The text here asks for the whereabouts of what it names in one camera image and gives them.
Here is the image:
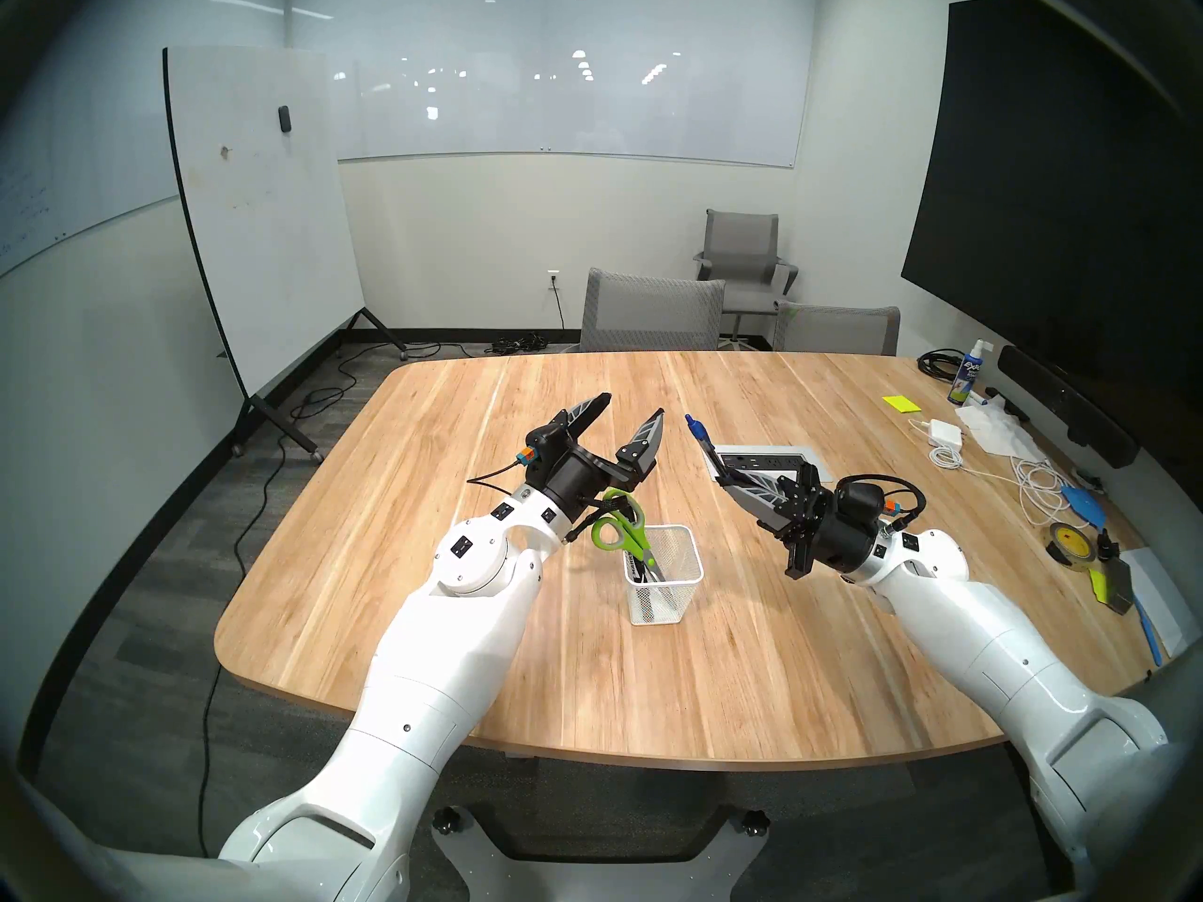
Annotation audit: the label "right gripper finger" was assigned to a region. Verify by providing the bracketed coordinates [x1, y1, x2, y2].
[728, 489, 809, 538]
[707, 466, 809, 512]

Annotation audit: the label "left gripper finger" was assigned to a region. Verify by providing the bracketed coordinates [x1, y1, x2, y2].
[616, 409, 667, 484]
[562, 393, 613, 438]

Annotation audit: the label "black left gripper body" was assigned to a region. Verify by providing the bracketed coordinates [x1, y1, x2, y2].
[538, 444, 651, 525]

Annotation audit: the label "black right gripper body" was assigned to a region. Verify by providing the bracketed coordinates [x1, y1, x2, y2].
[784, 462, 890, 582]

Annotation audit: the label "blue ballpoint pen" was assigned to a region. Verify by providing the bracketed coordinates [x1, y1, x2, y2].
[683, 413, 726, 479]

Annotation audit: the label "green handled scissors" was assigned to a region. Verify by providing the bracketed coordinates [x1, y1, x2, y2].
[590, 489, 669, 583]

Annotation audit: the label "black permanent marker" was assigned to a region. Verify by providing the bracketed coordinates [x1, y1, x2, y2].
[630, 552, 682, 619]

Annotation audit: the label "white mesh pen holder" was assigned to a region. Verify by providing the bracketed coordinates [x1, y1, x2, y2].
[625, 524, 705, 627]

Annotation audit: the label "gray robot base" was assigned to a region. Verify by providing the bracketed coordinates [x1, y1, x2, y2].
[430, 801, 772, 902]

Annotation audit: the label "silver table power outlet panel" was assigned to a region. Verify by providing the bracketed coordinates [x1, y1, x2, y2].
[712, 443, 834, 484]

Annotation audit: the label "gray mesh office chair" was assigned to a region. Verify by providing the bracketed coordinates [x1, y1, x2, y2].
[579, 268, 726, 353]
[773, 302, 901, 356]

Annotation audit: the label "crumpled white tissue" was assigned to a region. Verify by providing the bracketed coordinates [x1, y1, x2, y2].
[957, 402, 1046, 461]

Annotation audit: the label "whiteboard cleaner spray bottle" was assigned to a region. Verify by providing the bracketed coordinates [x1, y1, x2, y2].
[947, 338, 992, 406]

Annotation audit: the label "black and yellow tape roll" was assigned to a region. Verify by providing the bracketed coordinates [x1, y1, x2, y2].
[1046, 521, 1101, 569]

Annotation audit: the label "gray swivel chair with armrests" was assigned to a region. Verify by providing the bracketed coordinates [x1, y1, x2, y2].
[694, 210, 800, 347]

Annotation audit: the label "black video sound bar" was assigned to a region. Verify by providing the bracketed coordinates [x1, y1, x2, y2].
[996, 344, 1140, 469]

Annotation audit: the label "yellow and black block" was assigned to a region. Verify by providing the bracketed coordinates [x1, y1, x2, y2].
[1088, 560, 1136, 615]

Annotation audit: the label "thin blue stick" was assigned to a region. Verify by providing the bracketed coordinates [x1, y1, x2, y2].
[1133, 595, 1166, 668]

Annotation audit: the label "rolling whiteboard on black stand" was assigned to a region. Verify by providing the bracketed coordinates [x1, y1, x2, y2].
[163, 47, 410, 464]

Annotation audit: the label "black sleeved left gripper cable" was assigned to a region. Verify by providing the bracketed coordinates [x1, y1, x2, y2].
[564, 494, 633, 544]

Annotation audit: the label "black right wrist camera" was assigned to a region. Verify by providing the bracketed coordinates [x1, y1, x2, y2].
[835, 475, 890, 523]

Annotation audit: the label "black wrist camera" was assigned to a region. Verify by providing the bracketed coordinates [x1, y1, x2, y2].
[835, 475, 890, 523]
[519, 423, 567, 471]

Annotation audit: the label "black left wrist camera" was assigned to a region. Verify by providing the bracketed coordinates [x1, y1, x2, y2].
[519, 423, 567, 471]

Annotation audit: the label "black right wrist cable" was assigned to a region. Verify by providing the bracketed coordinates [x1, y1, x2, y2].
[846, 474, 928, 537]

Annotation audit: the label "thin black left camera cable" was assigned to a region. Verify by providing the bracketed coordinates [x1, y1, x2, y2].
[466, 459, 529, 497]

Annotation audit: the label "white charger cable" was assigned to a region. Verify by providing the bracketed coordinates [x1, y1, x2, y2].
[907, 419, 1091, 530]

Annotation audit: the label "long black floor cable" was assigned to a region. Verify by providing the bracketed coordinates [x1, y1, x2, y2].
[195, 341, 471, 859]

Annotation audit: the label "wide wall glass whiteboard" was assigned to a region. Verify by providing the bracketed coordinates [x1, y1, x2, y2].
[282, 0, 819, 170]

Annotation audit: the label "large black wall television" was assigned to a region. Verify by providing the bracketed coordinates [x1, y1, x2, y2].
[900, 0, 1203, 412]

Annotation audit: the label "wall whiteboard with handwriting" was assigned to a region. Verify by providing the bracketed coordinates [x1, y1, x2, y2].
[0, 26, 184, 281]

